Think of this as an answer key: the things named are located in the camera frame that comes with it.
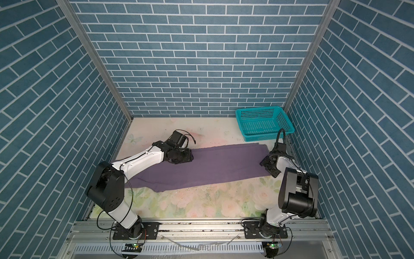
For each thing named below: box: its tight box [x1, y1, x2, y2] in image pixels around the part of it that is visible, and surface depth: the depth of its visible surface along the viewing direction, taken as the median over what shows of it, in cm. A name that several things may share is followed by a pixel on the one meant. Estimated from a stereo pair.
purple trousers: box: [125, 144, 273, 193], surface depth 94 cm
